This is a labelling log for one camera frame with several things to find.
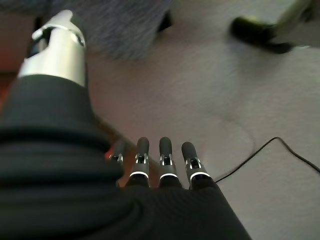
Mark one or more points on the grey upholstered armchair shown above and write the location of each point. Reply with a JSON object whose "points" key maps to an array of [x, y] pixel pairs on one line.
{"points": [[120, 25]]}

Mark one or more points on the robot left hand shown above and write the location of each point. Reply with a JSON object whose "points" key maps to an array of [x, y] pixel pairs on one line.
{"points": [[62, 162]]}

